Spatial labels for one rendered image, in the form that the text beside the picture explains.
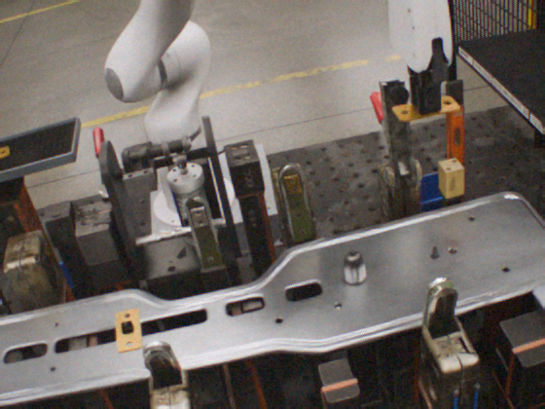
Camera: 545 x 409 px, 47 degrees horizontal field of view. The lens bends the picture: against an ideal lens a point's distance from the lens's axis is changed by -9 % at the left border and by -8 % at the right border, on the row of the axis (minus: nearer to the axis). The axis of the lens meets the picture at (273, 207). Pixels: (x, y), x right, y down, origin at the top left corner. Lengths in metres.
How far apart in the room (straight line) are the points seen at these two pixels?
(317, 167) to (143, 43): 0.69
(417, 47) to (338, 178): 0.99
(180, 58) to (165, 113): 0.13
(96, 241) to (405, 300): 0.49
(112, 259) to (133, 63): 0.39
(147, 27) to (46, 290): 0.50
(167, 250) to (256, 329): 0.29
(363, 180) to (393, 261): 0.71
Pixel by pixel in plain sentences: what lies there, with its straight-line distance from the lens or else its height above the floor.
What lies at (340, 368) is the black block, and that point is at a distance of 0.89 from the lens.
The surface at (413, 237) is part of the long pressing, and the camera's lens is 1.05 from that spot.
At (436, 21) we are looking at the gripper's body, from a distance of 0.77.
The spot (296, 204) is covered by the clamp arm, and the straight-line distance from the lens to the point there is 1.08.
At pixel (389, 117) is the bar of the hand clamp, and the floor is 1.16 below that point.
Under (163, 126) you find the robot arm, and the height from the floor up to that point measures 1.04.
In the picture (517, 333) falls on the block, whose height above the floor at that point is 0.98.
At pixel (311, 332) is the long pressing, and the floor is 1.00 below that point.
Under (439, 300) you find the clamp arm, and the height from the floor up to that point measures 1.10.
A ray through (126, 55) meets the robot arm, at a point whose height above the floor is 1.22.
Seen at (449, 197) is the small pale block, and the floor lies 1.02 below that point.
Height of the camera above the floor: 1.68
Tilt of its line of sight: 36 degrees down
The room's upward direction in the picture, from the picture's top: 11 degrees counter-clockwise
